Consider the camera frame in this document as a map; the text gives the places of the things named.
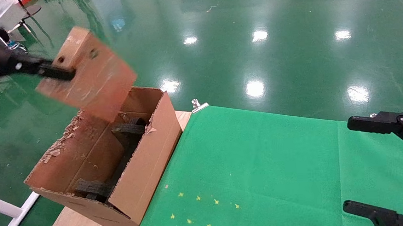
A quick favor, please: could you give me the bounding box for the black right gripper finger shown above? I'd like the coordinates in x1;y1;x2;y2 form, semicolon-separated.
346;109;403;167
342;197;403;226

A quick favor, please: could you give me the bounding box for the small brown cardboard box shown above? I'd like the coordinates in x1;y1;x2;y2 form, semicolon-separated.
32;23;141;128

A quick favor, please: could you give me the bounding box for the large open cardboard carton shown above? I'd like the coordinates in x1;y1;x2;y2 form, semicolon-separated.
18;83;190;226

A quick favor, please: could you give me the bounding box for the wheeled black stool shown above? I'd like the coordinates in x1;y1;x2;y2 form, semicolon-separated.
0;28;29;57

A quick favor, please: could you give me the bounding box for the black round stand base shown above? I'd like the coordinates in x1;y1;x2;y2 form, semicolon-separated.
19;0;42;18

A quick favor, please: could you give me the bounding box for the green cloth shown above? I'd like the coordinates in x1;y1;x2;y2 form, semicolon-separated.
131;92;403;226

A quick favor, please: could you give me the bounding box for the metal binder clip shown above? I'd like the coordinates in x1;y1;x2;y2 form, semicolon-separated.
191;98;209;114

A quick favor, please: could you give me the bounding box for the white metal frame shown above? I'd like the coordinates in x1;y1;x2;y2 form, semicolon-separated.
7;18;33;35

